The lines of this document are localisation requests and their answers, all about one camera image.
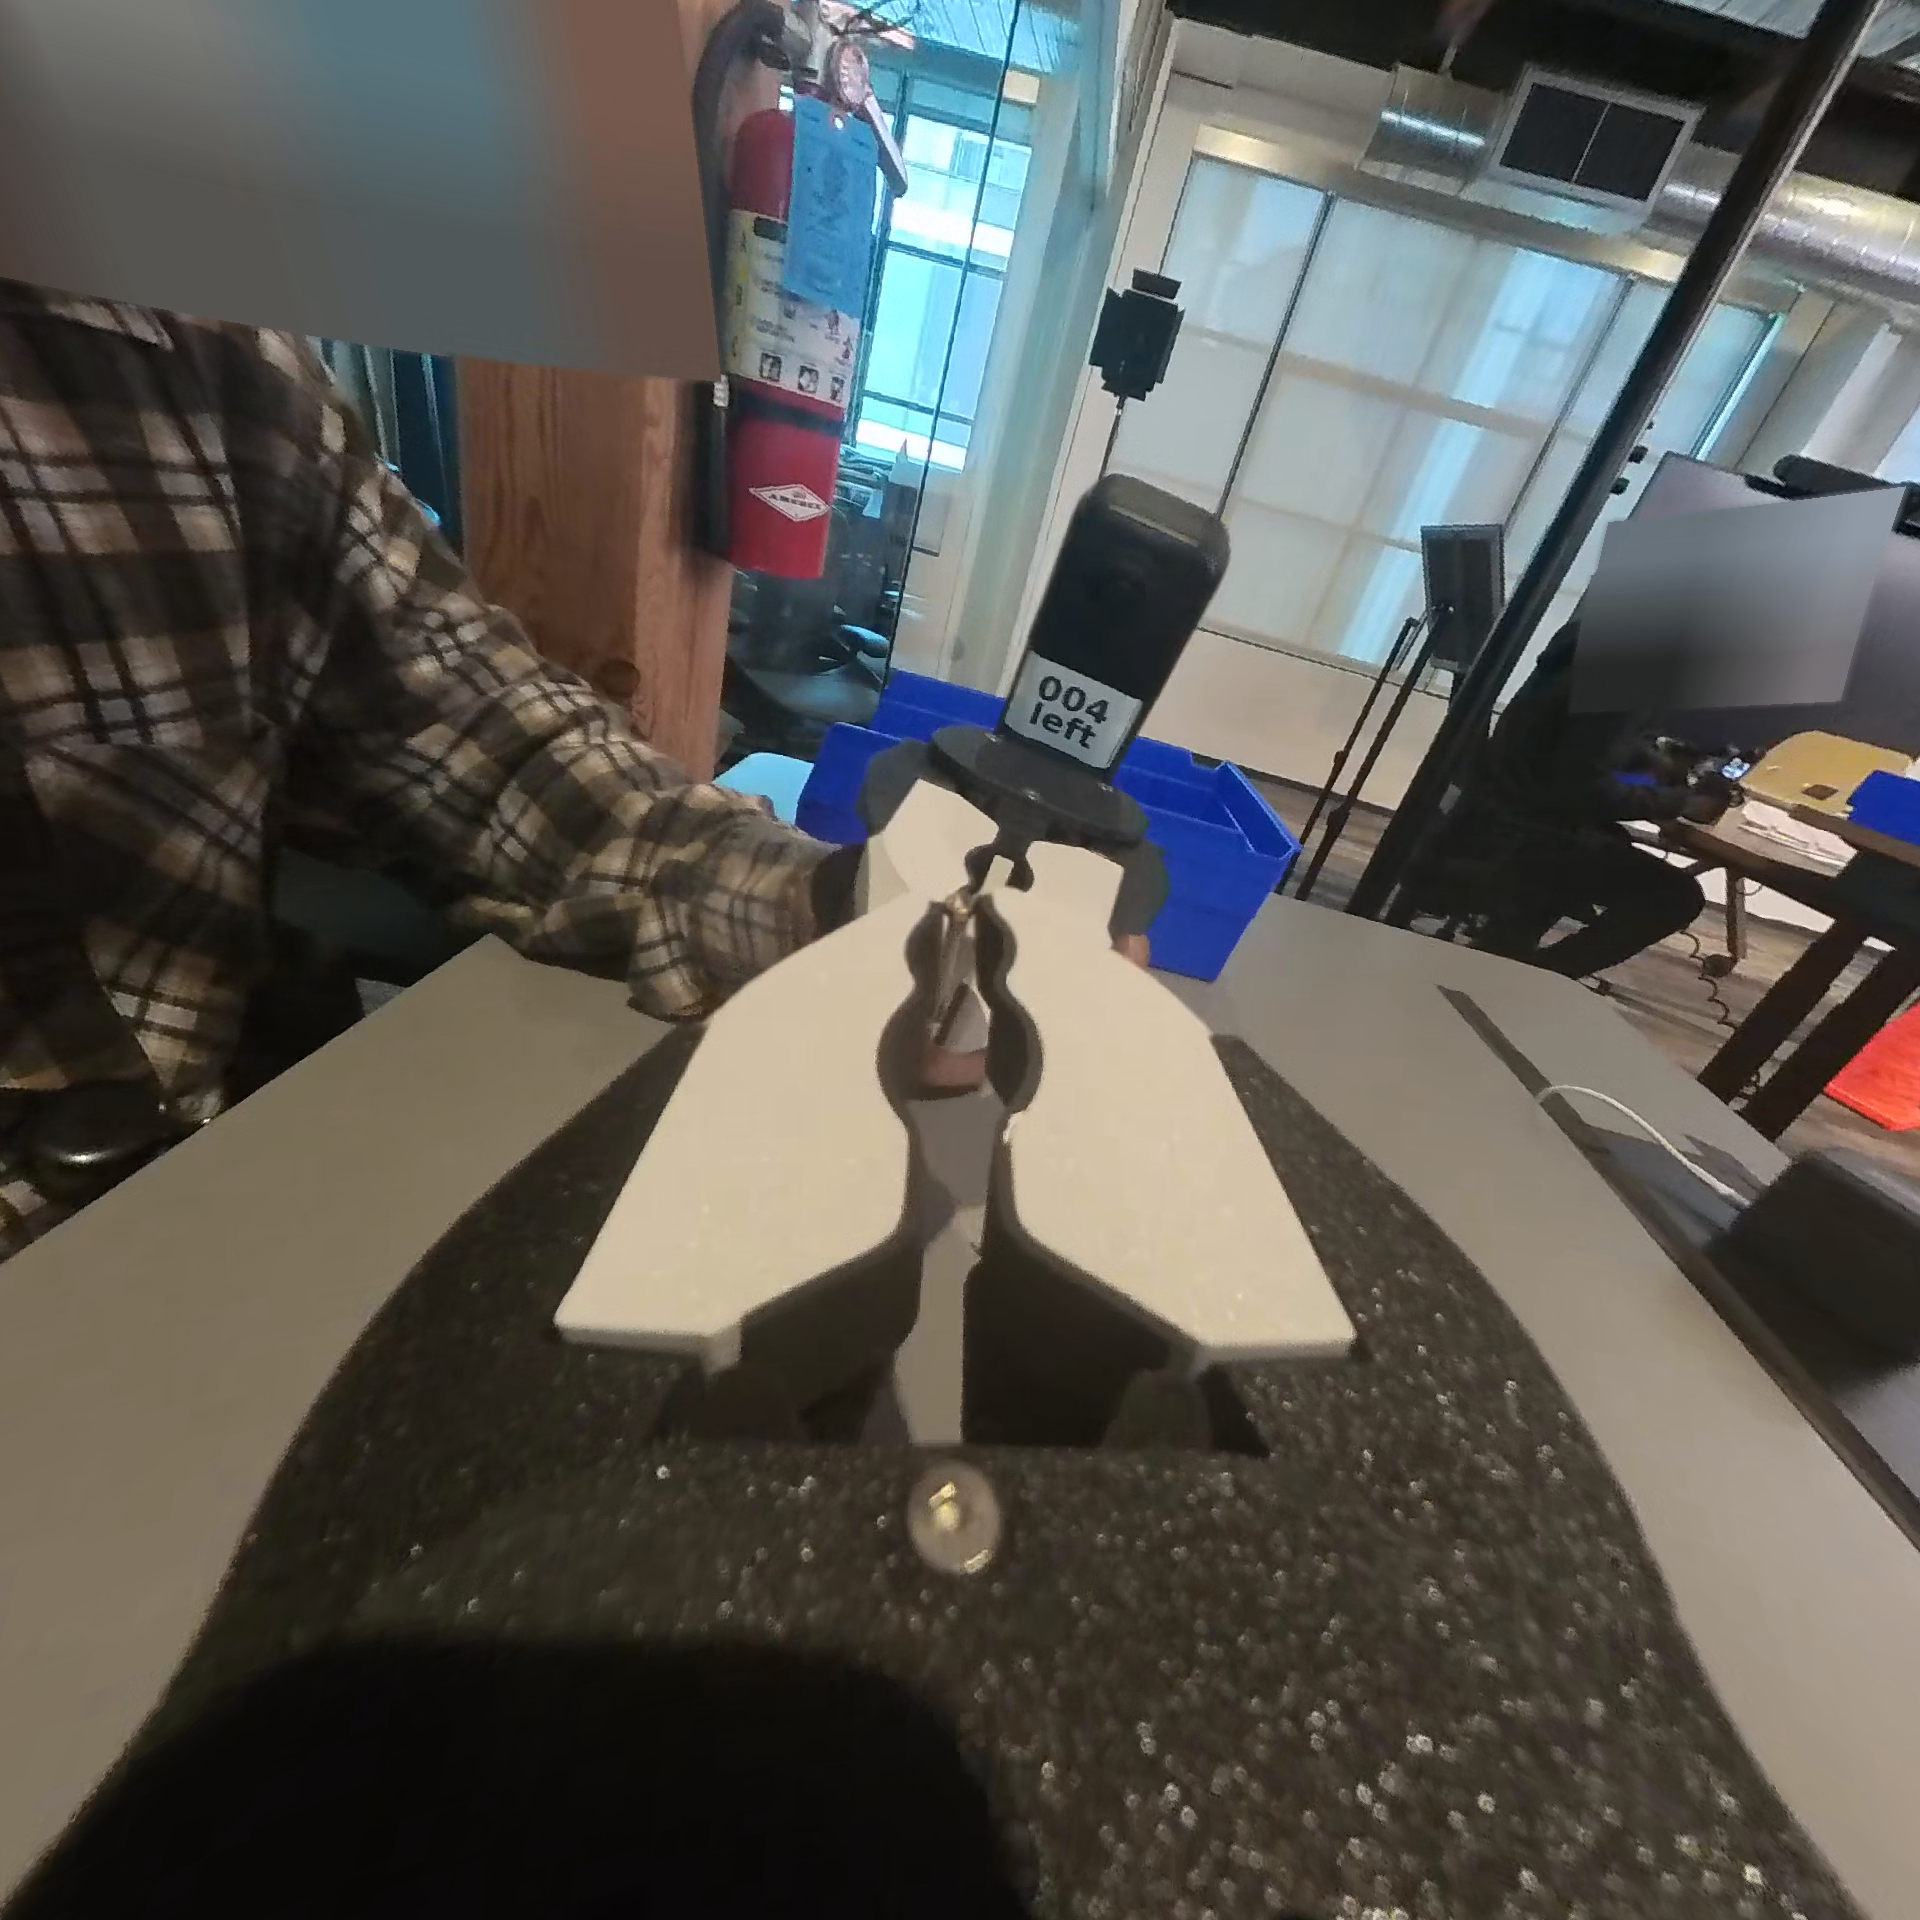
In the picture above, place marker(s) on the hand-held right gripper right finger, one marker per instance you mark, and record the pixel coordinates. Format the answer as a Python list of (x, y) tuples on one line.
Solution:
[(1171, 1200)]

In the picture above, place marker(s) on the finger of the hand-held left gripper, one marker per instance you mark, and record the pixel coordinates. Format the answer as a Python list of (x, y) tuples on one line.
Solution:
[(938, 849), (1079, 885)]

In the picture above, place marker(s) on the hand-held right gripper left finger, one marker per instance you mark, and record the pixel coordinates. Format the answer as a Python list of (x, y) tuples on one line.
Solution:
[(751, 1185)]

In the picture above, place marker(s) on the silver steel bolt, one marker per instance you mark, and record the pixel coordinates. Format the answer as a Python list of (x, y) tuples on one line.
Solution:
[(949, 974)]

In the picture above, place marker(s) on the person's left hand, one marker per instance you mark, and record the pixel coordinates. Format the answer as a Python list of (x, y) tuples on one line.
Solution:
[(845, 892)]

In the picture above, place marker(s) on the blue plastic bin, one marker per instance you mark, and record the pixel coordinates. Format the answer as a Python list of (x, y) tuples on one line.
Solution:
[(1887, 797), (1201, 856)]

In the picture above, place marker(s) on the black office chair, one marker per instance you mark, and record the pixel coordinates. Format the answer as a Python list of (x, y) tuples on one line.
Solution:
[(810, 662)]

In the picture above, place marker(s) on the black studio light panel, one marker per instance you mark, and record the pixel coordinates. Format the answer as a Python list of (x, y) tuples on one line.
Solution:
[(1142, 340)]

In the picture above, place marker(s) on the black music stand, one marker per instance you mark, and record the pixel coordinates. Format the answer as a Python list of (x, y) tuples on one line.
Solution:
[(1463, 593)]

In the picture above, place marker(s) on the red fire extinguisher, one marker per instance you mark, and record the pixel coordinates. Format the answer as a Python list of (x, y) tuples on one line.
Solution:
[(779, 494)]

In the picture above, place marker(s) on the wooden pillar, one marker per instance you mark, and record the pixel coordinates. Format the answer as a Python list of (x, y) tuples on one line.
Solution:
[(570, 571)]

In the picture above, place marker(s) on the blue inspection tag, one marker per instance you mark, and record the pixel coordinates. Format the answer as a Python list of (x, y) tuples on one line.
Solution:
[(832, 196)]

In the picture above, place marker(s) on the black metal pole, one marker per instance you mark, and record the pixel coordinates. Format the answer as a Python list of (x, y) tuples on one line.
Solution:
[(1622, 451)]

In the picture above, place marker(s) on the air vent grille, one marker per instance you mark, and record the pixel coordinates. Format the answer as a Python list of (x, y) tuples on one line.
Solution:
[(1590, 136)]

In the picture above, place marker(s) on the black desk chair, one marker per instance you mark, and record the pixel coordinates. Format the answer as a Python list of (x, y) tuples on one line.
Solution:
[(89, 1141)]

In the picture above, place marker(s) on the dark grey power adapter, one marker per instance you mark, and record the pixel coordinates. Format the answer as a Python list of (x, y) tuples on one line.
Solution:
[(1829, 1245)]

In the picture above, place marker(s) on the tan cardboard box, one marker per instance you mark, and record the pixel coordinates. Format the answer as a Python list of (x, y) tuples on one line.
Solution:
[(1808, 764)]

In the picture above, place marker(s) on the orange traffic cone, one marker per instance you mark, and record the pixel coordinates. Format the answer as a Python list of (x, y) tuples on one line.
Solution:
[(1881, 1073)]

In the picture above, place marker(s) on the black webcam bar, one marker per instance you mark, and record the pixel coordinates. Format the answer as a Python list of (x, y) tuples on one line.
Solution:
[(1846, 477)]

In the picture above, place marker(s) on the black computer monitor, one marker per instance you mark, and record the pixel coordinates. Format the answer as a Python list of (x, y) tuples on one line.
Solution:
[(1909, 645)]

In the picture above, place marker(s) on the person's plaid shirt torso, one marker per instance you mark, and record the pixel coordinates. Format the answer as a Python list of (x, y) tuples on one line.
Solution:
[(149, 676)]

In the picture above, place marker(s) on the wooden desk black legs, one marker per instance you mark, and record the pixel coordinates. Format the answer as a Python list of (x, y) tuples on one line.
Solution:
[(1897, 885)]

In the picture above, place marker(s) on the silver air duct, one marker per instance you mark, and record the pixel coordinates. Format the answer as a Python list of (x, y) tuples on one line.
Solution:
[(1410, 136)]

